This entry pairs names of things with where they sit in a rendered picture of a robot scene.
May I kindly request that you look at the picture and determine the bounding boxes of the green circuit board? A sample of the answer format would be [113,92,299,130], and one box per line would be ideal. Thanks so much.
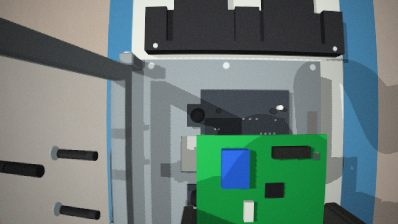
[196,134,327,224]

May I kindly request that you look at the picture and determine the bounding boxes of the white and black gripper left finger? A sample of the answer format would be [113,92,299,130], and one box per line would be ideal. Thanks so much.
[181,206,197,224]

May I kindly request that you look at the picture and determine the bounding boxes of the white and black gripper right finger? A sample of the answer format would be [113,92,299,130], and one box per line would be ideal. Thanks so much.
[323,202,366,224]

